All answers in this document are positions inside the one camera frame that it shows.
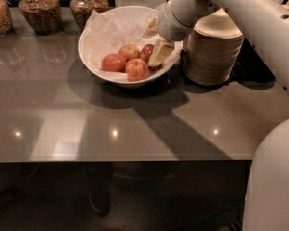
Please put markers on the black cutlery caddy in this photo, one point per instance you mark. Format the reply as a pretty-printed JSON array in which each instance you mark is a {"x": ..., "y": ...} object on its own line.
[{"x": 249, "y": 67}]

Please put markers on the middle glass cereal jar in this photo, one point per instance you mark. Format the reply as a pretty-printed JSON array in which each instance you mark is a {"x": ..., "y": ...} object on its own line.
[{"x": 43, "y": 16}]

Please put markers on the front stack of paper bowls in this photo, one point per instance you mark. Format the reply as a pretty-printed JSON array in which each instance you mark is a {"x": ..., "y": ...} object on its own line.
[{"x": 212, "y": 49}]

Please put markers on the right glass cereal jar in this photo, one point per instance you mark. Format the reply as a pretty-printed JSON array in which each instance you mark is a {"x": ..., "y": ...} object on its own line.
[{"x": 82, "y": 9}]

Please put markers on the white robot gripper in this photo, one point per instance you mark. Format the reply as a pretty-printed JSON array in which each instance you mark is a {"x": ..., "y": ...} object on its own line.
[{"x": 170, "y": 25}]

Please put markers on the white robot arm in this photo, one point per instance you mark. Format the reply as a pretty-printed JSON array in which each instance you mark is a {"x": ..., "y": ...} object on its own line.
[{"x": 265, "y": 25}]

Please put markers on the red apple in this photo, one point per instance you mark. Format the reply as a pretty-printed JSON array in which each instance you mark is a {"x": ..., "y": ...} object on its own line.
[
  {"x": 145, "y": 55},
  {"x": 136, "y": 70},
  {"x": 129, "y": 51},
  {"x": 113, "y": 63}
]

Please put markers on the white paper liner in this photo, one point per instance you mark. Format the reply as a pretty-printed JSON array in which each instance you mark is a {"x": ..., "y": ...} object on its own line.
[{"x": 115, "y": 32}]

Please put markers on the white ceramic bowl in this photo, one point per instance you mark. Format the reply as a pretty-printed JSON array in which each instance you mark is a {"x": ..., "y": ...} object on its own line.
[{"x": 96, "y": 66}]

